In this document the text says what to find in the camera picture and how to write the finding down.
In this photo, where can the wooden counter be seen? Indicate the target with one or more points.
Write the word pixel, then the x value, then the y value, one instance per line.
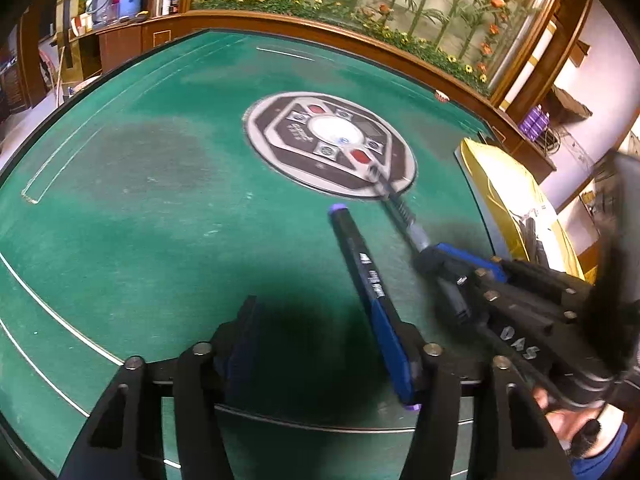
pixel 130 42

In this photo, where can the steel flask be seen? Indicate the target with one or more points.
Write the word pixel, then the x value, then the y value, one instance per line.
pixel 160 2

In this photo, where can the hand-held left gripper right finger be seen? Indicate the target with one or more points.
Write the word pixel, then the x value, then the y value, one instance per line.
pixel 392 345

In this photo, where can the small red white object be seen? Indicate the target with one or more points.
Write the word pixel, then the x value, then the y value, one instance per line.
pixel 441 95

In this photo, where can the round table centre emblem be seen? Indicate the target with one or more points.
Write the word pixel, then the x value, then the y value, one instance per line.
pixel 280 130

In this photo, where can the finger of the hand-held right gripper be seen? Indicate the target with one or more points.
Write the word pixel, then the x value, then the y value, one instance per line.
pixel 470 259
pixel 450 290

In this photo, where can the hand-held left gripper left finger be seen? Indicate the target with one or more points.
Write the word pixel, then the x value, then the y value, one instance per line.
pixel 242 345

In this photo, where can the cardboard box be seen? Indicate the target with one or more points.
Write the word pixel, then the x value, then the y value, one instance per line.
pixel 570 101

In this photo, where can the person's right hand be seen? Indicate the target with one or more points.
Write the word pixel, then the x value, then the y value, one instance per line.
pixel 565 422

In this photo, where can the glass display with artificial plants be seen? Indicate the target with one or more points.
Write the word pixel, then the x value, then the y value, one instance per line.
pixel 400 0

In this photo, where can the black marker purple caps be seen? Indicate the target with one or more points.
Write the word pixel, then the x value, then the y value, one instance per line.
pixel 357 255

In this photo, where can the yellow lined tray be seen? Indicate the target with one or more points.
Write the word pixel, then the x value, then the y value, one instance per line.
pixel 495 180

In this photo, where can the purple bottles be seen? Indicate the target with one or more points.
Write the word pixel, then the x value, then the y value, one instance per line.
pixel 535 122

